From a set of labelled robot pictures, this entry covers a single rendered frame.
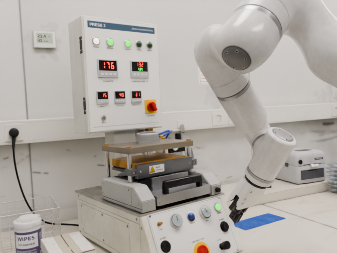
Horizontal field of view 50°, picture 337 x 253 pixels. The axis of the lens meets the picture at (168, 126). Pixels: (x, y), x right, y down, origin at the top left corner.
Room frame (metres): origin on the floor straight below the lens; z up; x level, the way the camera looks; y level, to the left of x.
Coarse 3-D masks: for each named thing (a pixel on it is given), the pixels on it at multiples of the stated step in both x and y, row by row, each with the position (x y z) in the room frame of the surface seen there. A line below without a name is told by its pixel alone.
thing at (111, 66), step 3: (102, 63) 1.31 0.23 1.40; (105, 63) 1.32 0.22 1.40; (108, 63) 1.33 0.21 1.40; (111, 63) 1.34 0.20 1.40; (114, 63) 1.34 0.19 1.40; (102, 66) 1.31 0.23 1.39; (105, 66) 1.32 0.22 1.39; (108, 66) 1.33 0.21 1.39; (111, 66) 1.34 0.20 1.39; (114, 66) 1.34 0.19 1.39; (102, 69) 1.31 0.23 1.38; (105, 69) 1.32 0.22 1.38; (108, 69) 1.33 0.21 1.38; (111, 69) 1.34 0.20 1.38; (114, 69) 1.34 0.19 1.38
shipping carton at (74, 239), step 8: (72, 232) 1.16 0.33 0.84; (48, 240) 1.09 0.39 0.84; (56, 240) 1.09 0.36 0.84; (64, 240) 1.09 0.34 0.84; (72, 240) 1.09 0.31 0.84; (80, 240) 1.08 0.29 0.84; (48, 248) 1.03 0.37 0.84; (56, 248) 1.03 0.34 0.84; (64, 248) 1.02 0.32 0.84; (72, 248) 1.02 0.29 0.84; (80, 248) 1.02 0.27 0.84; (88, 248) 1.01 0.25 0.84
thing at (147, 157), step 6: (132, 156) 1.32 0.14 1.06; (138, 156) 1.31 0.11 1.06; (144, 156) 1.26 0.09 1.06; (150, 156) 1.26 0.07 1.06; (156, 156) 1.29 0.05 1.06; (162, 156) 1.28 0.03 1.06; (168, 156) 1.27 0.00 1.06; (174, 156) 1.26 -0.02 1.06; (180, 156) 1.26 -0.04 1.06; (114, 162) 1.27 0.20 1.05; (120, 162) 1.23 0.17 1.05; (126, 162) 1.20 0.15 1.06; (132, 162) 1.17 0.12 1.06; (138, 162) 1.16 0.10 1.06; (144, 162) 1.16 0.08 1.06; (150, 162) 1.18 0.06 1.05; (114, 168) 1.27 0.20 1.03; (120, 168) 1.24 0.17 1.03
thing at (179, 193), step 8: (160, 176) 1.16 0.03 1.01; (168, 176) 1.17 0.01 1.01; (176, 176) 1.19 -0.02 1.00; (184, 176) 1.21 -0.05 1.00; (152, 184) 1.13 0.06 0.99; (160, 184) 1.15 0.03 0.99; (192, 184) 1.20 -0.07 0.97; (208, 184) 1.19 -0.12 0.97; (152, 192) 1.11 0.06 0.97; (160, 192) 1.11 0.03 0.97; (176, 192) 1.10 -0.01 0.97; (184, 192) 1.12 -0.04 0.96; (192, 192) 1.14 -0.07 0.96; (200, 192) 1.16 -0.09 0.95; (208, 192) 1.18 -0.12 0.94; (160, 200) 1.06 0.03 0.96; (168, 200) 1.08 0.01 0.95; (176, 200) 1.10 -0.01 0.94
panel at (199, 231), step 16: (176, 208) 1.09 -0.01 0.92; (192, 208) 1.12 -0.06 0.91; (224, 208) 1.19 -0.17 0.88; (160, 224) 1.03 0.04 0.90; (192, 224) 1.10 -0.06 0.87; (208, 224) 1.13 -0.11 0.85; (160, 240) 1.01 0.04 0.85; (176, 240) 1.04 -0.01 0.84; (192, 240) 1.07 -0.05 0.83; (208, 240) 1.10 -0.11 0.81; (224, 240) 1.13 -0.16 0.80
